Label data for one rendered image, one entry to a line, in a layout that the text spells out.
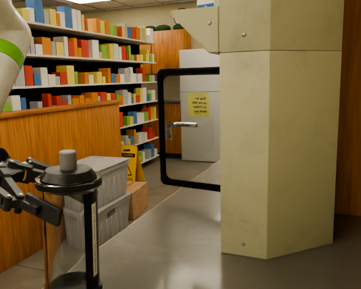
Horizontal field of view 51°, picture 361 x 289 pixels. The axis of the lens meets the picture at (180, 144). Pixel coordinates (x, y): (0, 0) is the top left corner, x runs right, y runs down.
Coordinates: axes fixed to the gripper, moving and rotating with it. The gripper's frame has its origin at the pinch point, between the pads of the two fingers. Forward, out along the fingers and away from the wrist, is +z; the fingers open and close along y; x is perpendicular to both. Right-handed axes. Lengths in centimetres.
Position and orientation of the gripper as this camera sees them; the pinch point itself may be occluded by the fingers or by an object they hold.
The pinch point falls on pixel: (67, 202)
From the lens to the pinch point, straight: 68.0
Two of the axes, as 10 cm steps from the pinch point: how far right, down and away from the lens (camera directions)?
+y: 3.6, -1.7, 9.2
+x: -2.7, 9.2, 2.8
